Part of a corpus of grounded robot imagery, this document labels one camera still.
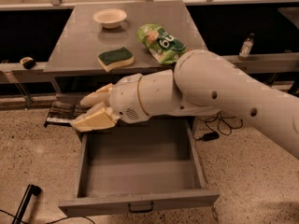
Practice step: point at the green yellow sponge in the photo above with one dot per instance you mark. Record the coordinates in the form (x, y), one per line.
(116, 58)

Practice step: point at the small clear bottle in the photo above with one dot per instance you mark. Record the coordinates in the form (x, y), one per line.
(246, 47)

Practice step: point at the grey drawer cabinet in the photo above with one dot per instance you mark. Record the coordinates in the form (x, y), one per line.
(83, 39)

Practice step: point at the grey side rail bench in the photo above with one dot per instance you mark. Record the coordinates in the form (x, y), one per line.
(46, 72)

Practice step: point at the green chip bag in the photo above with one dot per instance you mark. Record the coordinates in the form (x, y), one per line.
(163, 47)

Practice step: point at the black stand leg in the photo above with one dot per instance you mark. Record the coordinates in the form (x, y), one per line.
(32, 190)

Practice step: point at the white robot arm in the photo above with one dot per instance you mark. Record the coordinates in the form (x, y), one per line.
(201, 83)

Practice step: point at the white bowl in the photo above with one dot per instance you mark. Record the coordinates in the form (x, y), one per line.
(110, 18)

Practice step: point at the grey open middle drawer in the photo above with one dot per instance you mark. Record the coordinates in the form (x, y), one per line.
(139, 168)

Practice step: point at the grey upper drawer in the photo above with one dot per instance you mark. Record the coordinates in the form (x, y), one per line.
(70, 98)

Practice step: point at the black power adapter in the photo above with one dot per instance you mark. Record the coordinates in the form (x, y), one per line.
(210, 136)

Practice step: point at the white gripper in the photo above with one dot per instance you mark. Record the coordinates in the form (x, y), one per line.
(125, 97)

